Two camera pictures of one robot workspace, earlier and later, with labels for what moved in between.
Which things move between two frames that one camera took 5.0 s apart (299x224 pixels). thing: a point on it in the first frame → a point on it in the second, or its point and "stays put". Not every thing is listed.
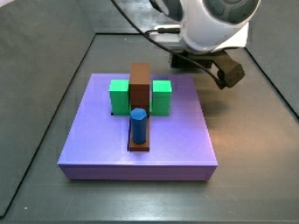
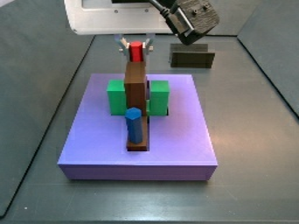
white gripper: [167, 36] → [104, 17]
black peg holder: [182, 62] stays put
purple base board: [182, 152] stays put
